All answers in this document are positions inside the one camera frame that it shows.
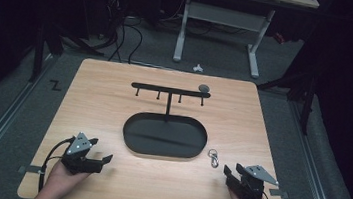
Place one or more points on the black key hanger stand with tray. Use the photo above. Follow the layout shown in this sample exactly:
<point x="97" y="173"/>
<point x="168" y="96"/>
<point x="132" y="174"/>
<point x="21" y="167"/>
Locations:
<point x="163" y="136"/>

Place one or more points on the grey tape strip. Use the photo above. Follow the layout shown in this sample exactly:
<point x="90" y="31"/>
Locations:
<point x="278" y="193"/>
<point x="30" y="169"/>

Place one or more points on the small white floor object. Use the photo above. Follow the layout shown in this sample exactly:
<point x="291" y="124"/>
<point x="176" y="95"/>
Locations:
<point x="197" y="68"/>

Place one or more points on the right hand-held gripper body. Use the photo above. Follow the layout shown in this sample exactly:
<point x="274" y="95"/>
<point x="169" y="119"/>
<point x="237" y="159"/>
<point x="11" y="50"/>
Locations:
<point x="250" y="188"/>

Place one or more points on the silver keyring with clip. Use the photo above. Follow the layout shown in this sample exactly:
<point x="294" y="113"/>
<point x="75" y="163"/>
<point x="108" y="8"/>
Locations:
<point x="214" y="159"/>

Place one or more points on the black metal stand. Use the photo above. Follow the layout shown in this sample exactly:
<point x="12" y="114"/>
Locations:
<point x="40" y="50"/>
<point x="306" y="94"/>

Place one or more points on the person's left hand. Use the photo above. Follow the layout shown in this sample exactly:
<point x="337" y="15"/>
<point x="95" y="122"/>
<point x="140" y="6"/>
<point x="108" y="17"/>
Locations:
<point x="61" y="182"/>

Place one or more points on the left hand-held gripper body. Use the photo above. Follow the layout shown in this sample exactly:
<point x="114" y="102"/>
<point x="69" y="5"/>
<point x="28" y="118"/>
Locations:
<point x="78" y="150"/>

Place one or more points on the grey round disc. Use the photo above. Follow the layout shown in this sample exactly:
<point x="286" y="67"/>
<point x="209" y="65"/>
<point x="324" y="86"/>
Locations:
<point x="203" y="88"/>

